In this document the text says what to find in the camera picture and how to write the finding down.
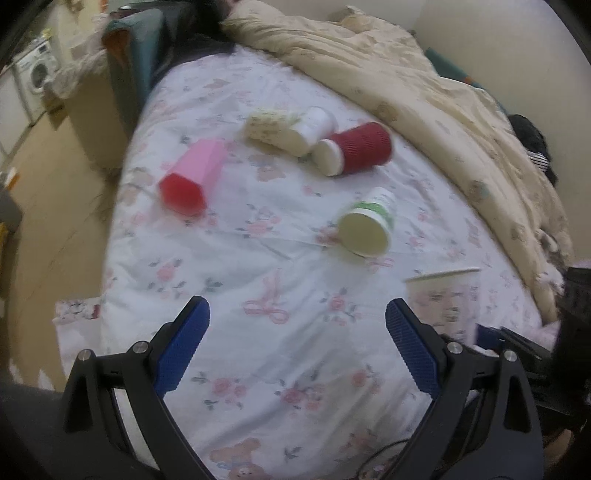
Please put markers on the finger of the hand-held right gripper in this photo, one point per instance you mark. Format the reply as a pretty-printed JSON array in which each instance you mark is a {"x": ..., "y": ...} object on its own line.
[{"x": 521, "y": 342}]

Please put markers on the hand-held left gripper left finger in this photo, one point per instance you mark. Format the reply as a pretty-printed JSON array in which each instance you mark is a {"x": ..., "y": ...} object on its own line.
[{"x": 182, "y": 346}]

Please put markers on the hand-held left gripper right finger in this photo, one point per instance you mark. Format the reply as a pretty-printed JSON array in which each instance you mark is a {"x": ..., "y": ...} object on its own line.
[{"x": 412, "y": 347}]

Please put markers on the floral printed paper cup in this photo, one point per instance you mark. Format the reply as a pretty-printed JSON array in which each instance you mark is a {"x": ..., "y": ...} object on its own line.
[{"x": 443, "y": 300}]

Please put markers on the green and white paper cup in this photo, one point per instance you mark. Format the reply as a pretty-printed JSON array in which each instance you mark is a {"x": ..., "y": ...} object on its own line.
[{"x": 369, "y": 224}]

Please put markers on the pink plastic cup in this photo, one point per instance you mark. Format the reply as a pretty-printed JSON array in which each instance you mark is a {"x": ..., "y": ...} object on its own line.
[{"x": 194, "y": 175}]

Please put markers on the red ribbed paper cup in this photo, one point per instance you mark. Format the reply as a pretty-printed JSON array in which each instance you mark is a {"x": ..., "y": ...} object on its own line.
[{"x": 362, "y": 146}]

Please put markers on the beige patterned paper cup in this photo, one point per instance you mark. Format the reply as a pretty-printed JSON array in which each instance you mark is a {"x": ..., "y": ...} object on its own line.
[{"x": 276, "y": 130}]

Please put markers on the plain white paper cup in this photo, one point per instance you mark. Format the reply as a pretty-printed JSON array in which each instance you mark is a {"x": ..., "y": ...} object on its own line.
[{"x": 317, "y": 122}]

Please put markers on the white floral bed sheet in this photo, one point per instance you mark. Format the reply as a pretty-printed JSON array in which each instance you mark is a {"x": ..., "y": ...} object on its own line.
[{"x": 277, "y": 258}]

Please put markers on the striped cloth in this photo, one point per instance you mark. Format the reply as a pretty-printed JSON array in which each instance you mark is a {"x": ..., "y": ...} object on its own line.
[{"x": 539, "y": 159}]

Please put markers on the black clothes heap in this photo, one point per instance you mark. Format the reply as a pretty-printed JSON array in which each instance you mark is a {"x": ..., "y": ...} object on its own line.
[{"x": 531, "y": 134}]

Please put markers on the beige quilt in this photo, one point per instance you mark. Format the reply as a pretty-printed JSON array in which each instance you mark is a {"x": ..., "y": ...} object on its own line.
[{"x": 438, "y": 97}]

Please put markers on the cardboard box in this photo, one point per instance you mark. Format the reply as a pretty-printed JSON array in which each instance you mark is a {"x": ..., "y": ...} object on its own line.
[{"x": 56, "y": 108}]

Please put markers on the dark teal chair back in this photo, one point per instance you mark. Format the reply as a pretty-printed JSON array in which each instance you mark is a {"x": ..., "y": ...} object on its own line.
[{"x": 134, "y": 64}]

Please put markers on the lace patterned cloth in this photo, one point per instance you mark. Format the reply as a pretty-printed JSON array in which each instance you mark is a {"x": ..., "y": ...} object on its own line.
[{"x": 78, "y": 71}]

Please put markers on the white washing machine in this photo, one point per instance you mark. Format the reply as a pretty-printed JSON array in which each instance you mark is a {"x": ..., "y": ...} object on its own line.
[{"x": 37, "y": 76}]

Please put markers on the dark clothing pile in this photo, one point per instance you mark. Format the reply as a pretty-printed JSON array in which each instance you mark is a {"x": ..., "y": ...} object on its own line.
[{"x": 198, "y": 32}]

